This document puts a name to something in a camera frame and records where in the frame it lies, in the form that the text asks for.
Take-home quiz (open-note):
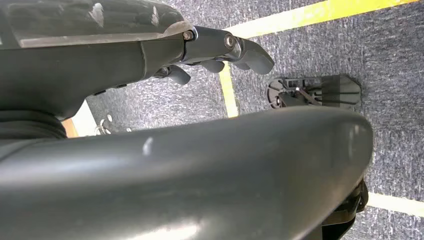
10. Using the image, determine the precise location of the light wooden desk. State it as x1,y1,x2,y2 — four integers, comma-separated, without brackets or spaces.
60,99,101,139

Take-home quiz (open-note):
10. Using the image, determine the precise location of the robot left arm ribbed sleeve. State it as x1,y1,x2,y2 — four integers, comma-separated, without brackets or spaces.
0,109,69,143

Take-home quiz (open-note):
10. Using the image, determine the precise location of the yellow floor tape strip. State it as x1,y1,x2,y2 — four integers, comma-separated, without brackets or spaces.
224,0,419,39
218,61,240,119
366,192,424,219

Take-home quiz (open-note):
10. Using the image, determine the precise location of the black robot foot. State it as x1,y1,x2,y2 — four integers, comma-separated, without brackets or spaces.
266,74,363,111

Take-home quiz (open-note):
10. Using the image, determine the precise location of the black robot leg joint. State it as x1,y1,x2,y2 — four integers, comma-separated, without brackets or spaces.
314,180,370,240

